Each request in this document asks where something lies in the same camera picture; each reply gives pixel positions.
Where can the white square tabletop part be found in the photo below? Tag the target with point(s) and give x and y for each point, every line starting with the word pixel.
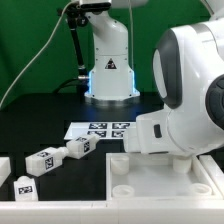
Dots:
pixel 132 176

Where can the white left fence block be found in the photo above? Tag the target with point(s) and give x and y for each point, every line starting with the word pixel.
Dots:
pixel 5 169

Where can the white fence block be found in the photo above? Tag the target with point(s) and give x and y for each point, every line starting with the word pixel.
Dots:
pixel 5 169
pixel 214 171

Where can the white marker sheet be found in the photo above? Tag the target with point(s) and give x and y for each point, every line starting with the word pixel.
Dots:
pixel 106 130

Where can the white front fence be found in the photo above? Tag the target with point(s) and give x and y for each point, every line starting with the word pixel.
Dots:
pixel 113 212

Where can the black camera on mount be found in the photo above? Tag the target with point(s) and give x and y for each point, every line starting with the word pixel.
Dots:
pixel 91 5

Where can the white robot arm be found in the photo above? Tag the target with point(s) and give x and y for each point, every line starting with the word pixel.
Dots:
pixel 188 69

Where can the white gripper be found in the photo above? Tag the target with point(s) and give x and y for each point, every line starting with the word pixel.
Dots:
pixel 148 134

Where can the white right fence block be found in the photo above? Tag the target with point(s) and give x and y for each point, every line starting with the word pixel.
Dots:
pixel 214 171

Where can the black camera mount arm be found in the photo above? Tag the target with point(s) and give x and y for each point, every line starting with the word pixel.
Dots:
pixel 75 18

